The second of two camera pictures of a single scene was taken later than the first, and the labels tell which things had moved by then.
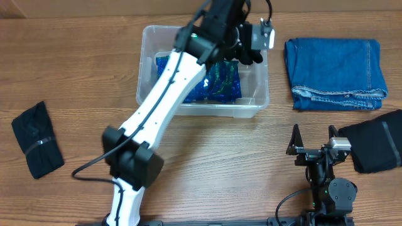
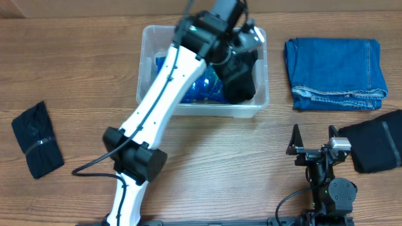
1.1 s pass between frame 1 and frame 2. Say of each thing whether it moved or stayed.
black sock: moved
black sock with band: stayed
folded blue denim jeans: stayed
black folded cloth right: stayed
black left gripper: moved
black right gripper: stayed
